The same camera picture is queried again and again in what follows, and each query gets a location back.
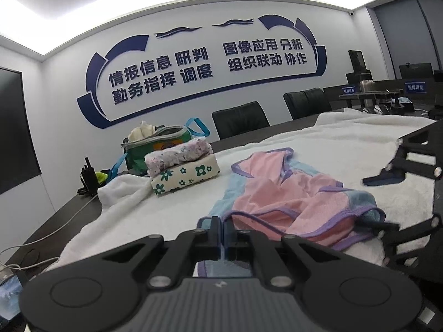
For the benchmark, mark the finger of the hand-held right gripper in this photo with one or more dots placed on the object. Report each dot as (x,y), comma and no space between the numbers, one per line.
(384,180)
(384,227)

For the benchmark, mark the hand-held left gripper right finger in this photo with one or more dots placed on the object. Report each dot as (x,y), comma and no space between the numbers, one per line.
(230,238)

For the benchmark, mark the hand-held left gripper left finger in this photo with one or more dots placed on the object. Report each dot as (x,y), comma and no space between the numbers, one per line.
(214,236)

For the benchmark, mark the pink and blue garment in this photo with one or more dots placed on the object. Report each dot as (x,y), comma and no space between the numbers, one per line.
(277,193)

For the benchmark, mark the folded cream green-flower cloth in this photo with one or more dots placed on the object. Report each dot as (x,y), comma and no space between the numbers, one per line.
(193,173)

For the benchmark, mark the blue face mask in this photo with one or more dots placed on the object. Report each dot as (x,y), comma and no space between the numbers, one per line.
(405,101)

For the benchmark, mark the white towel blanket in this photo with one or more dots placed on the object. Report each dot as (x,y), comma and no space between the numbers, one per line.
(311,138)

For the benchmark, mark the folded purple floral cloth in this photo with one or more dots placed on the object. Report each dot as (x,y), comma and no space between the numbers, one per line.
(176,155)

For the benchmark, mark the blue desk nameplate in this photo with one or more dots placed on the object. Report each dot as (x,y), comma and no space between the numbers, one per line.
(348,90)
(415,86)

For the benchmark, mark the metal thermos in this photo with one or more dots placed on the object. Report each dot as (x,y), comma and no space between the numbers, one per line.
(365,85)

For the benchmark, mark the black office chair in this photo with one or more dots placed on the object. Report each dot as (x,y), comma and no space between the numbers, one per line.
(306,102)
(240,117)

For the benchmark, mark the black desk monitor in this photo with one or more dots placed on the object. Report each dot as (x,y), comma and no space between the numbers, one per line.
(415,70)

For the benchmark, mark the black display panel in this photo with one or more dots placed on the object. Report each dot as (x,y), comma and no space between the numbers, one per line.
(356,60)

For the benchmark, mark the yellow-green item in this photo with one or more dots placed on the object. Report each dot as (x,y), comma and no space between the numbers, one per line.
(102,177)

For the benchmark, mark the phone with lit screen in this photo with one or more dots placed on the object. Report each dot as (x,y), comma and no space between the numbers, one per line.
(8,287)

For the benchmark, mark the blue wall sign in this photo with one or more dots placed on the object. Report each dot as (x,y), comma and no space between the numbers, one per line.
(93,110)

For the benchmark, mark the black wall screen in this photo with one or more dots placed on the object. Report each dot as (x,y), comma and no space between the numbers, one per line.
(14,128)

